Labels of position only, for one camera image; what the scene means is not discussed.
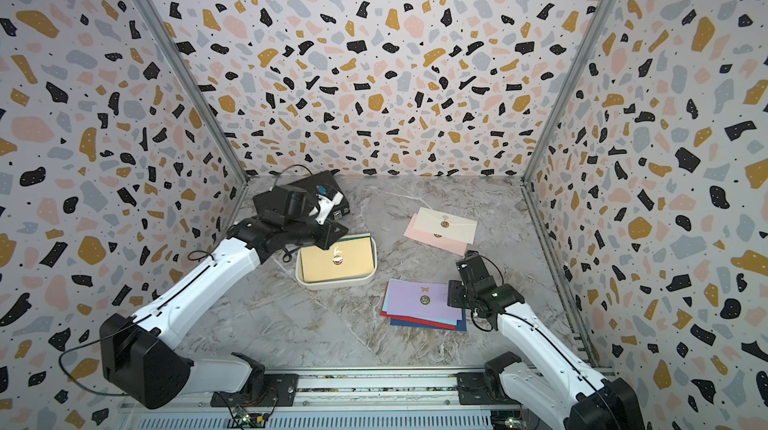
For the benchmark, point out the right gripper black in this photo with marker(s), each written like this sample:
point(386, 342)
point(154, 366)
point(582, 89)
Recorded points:
point(452, 295)

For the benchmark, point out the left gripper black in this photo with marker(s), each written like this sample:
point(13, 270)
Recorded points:
point(329, 230)

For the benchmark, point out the light green envelope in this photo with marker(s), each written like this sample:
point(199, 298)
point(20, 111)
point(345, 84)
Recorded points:
point(354, 237)

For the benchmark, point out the dark blue envelope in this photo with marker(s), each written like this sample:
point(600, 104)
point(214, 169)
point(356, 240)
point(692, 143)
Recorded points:
point(461, 325)

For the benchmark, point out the lavender envelope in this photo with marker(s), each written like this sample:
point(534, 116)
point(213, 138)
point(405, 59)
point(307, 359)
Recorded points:
point(420, 299)

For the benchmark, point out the red envelope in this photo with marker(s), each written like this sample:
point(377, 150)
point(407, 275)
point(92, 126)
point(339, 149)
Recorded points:
point(407, 318)

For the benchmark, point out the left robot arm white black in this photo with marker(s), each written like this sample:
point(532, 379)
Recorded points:
point(139, 353)

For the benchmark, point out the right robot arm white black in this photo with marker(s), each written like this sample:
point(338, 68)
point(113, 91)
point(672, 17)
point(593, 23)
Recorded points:
point(544, 375)

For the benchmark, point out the white storage box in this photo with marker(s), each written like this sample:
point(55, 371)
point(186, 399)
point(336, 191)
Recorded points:
point(338, 283)

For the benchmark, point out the pink envelope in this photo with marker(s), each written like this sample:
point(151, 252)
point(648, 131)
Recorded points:
point(434, 240)

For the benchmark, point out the black briefcase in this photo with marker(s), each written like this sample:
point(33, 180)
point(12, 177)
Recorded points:
point(325, 184)

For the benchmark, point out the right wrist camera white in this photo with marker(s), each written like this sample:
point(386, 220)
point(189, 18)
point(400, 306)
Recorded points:
point(472, 268)

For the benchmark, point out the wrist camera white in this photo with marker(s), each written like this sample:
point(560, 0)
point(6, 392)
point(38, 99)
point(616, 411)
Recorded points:
point(327, 199)
point(472, 268)

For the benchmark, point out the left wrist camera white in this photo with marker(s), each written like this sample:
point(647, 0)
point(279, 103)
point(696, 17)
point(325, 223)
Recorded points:
point(327, 199)

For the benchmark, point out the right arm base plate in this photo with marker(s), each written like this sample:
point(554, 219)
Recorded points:
point(480, 388)

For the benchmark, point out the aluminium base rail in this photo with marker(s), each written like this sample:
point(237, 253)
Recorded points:
point(330, 398)

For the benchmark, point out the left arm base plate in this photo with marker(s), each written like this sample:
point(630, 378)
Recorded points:
point(270, 390)

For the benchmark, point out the left corner aluminium post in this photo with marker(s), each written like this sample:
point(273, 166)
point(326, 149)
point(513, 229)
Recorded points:
point(167, 46)

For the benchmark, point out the corner aluminium post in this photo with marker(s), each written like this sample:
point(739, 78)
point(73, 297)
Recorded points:
point(167, 46)
point(578, 65)

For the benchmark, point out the right corner aluminium post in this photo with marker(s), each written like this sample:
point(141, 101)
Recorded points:
point(578, 65)

